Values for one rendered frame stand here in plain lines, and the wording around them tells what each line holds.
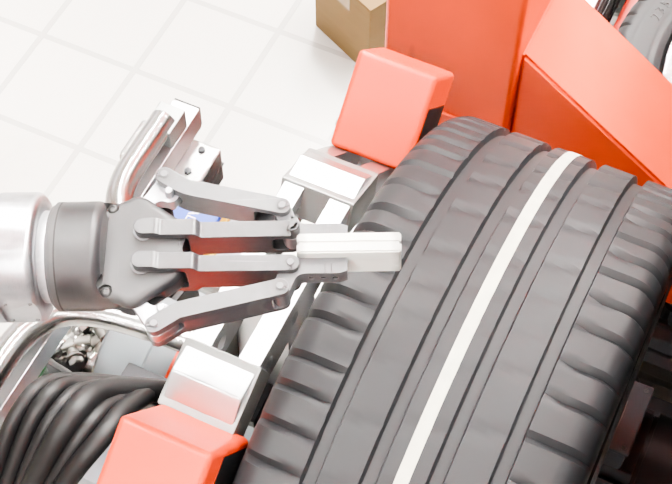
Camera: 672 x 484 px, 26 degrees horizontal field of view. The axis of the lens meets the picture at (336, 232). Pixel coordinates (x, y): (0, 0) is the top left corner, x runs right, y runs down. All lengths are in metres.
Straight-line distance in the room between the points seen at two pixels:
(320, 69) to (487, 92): 1.08
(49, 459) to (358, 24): 1.57
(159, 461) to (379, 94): 0.40
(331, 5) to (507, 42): 1.12
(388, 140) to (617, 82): 0.50
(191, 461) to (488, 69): 0.74
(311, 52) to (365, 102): 1.48
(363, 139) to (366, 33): 1.36
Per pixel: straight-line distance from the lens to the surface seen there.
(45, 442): 1.20
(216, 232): 0.99
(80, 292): 0.98
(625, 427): 1.89
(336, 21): 2.71
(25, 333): 1.28
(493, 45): 1.61
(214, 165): 1.43
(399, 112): 1.27
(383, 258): 0.98
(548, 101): 1.67
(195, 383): 1.11
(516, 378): 1.05
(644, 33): 2.16
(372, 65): 1.28
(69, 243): 0.97
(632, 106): 1.72
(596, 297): 1.10
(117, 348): 1.38
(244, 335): 1.22
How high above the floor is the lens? 2.10
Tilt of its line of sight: 57 degrees down
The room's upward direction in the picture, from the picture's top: straight up
